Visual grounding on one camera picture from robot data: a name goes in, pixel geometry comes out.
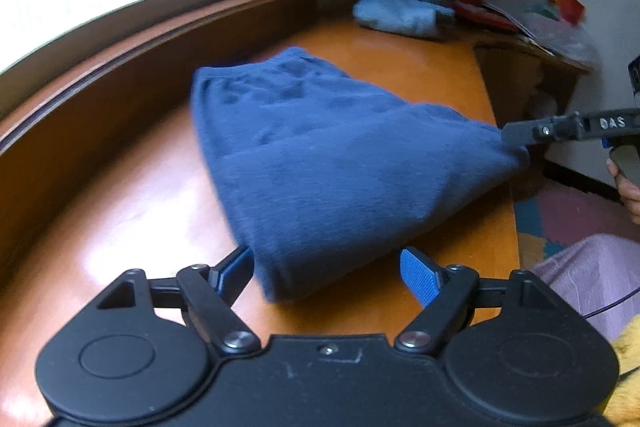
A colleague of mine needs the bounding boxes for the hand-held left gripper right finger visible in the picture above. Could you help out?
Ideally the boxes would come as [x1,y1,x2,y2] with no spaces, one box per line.
[394,247,551,354]

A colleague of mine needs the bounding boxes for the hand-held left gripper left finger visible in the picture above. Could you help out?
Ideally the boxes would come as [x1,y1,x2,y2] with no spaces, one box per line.
[95,245,262,354]

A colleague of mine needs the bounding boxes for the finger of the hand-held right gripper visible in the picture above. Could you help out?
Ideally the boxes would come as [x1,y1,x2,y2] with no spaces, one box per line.
[500,112,586,148]

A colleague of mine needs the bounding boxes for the dark blue pants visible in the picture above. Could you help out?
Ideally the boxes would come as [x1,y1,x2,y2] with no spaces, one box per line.
[190,47,531,305]

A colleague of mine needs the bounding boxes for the light blue garment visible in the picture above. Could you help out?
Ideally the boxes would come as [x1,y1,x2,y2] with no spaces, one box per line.
[352,0,457,38]

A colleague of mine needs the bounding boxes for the person's right hand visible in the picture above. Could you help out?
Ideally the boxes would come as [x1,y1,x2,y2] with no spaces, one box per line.
[606,158,640,225]

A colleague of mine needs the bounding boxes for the wooden side shelf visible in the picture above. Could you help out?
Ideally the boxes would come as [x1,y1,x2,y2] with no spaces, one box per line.
[472,38,588,130]

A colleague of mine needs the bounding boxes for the foam floor mat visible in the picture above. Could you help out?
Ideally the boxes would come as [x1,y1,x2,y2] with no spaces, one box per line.
[514,187,640,260]

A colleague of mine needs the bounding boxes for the clear plastic bag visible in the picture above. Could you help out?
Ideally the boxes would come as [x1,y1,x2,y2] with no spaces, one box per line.
[515,0,601,70]

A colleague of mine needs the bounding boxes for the yellow cloth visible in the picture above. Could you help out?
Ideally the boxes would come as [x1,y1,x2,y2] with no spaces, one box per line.
[607,313,640,427]

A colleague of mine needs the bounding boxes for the black cable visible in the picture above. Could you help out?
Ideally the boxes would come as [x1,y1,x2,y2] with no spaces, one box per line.
[582,283,640,322]

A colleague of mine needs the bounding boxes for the wooden window frame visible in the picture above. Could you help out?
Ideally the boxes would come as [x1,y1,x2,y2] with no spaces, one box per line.
[0,0,321,168]

